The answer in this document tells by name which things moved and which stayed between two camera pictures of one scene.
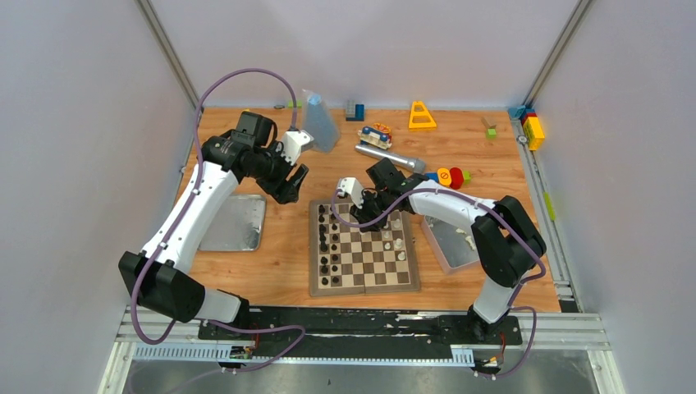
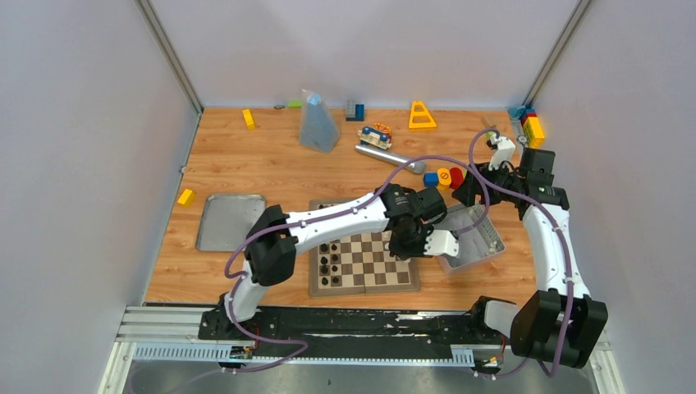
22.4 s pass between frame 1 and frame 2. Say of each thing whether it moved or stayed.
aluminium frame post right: stayed
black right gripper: moved
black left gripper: moved
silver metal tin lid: stayed
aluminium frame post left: stayed
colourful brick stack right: stayed
